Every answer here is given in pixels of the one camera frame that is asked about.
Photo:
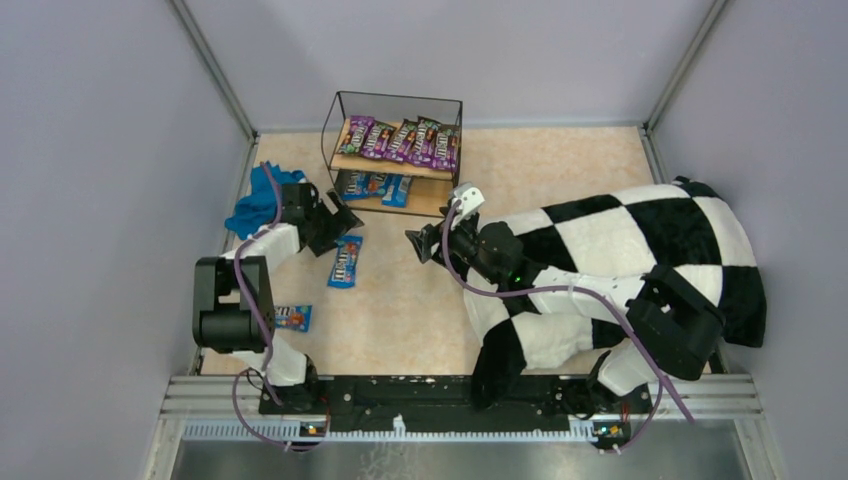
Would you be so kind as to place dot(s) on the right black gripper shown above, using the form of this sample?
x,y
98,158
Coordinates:
x,y
448,240

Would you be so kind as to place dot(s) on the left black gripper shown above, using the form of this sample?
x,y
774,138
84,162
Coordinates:
x,y
327,221

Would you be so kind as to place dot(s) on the blue candy bag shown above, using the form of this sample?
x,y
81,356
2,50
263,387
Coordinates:
x,y
378,184
293,317
354,185
344,270
397,192

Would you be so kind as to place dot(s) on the purple brown candy bag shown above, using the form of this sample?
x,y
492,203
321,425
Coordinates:
x,y
421,154

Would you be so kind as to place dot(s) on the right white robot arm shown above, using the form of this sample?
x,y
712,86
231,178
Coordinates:
x,y
522,303

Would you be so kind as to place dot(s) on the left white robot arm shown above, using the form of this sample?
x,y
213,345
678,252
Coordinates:
x,y
233,306

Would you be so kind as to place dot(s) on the blue candy bag in shelf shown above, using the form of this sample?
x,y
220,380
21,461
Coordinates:
x,y
378,184
354,185
397,192

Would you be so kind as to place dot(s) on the purple candy bag on shelf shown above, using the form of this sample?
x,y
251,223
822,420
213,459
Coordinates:
x,y
447,145

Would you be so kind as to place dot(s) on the blue crumpled cloth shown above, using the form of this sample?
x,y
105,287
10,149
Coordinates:
x,y
258,207

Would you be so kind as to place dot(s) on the black white checkered pillow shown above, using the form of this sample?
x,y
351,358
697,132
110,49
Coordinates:
x,y
684,225

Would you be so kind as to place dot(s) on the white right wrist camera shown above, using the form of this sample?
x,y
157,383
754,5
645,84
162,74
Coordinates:
x,y
464,201

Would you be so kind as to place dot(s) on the black wire wooden shelf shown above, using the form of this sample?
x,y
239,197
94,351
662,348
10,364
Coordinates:
x,y
430,185

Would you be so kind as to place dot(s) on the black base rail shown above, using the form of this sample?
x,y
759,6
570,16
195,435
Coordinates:
x,y
443,404

